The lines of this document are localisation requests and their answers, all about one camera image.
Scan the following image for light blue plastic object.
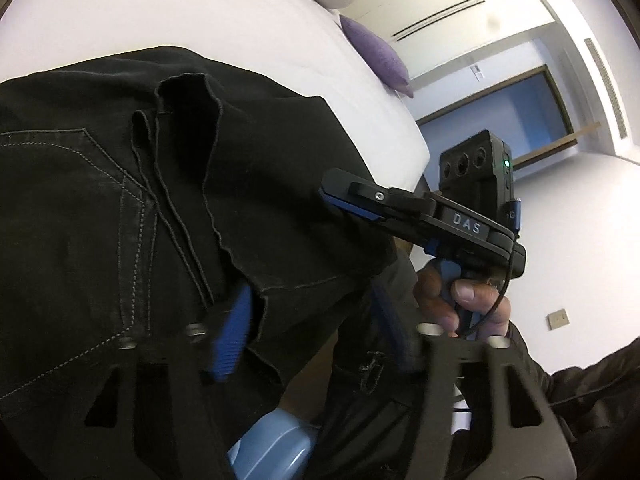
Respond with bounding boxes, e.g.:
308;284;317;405
227;407;321;480

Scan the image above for wooden bar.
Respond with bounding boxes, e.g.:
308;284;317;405
512;121;601;171

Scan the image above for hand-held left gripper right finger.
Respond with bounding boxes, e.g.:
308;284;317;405
370;280;576;480

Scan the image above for person's right forearm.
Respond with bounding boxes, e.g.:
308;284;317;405
505;320;640;461

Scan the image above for ceiling air vent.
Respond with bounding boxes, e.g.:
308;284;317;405
582;37;628;141

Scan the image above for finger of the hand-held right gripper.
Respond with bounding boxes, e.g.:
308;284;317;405
318;167;438;223
385;212;443;258

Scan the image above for purple cushion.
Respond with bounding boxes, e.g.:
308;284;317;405
340;14;416;99

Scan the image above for person's black jacket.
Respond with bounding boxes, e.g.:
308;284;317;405
280;240;481;480

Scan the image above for person's right hand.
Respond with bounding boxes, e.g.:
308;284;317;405
415;262;513;339

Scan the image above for white wardrobe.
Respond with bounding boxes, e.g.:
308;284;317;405
330;0;556;91

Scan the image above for bed with white sheet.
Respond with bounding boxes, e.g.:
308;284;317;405
0;0;432;211

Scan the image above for dark wooden door frame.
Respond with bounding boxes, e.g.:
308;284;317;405
415;65;576;171

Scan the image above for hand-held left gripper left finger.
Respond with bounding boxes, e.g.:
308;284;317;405
75;280;256;480

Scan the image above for black pants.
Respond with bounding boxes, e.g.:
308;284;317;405
0;45;401;480

